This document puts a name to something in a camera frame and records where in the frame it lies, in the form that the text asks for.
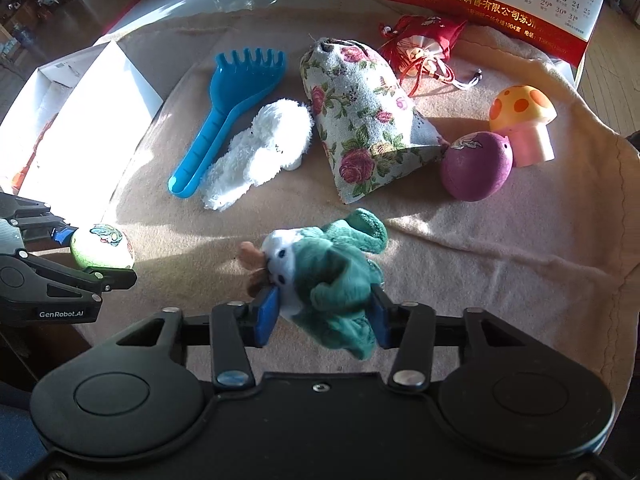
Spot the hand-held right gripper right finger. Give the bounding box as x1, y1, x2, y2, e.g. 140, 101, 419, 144
370, 285, 542, 393

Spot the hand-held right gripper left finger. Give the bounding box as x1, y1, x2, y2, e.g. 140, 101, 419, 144
95, 287, 279, 394

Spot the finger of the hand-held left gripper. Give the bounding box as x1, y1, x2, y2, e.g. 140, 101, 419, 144
0, 252, 139, 307
0, 192, 75, 251

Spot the green egg toy with sticker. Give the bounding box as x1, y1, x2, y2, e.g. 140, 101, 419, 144
70, 223, 136, 271

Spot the green and white plush toy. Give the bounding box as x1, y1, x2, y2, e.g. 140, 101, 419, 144
239, 208, 389, 361

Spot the yellow orange-spotted mushroom toy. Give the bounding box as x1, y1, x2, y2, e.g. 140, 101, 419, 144
488, 85, 557, 169

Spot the red embroidered tassel pouch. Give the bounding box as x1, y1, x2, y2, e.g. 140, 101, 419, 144
377, 14, 484, 97

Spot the beige fleece blanket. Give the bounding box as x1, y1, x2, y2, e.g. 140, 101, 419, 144
75, 0, 640, 411

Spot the blue cloth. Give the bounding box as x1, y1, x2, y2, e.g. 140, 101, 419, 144
0, 379, 47, 480

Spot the white fluffy plush toy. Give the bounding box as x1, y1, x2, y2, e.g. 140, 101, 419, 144
200, 97, 314, 212

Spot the purple egg toy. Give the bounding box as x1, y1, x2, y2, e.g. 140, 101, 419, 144
440, 131, 515, 202

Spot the blue plastic toy rake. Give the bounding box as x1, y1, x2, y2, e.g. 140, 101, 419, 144
167, 47, 289, 201

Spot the floral cloth drawstring pouch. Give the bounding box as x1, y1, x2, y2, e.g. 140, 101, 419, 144
299, 37, 452, 206

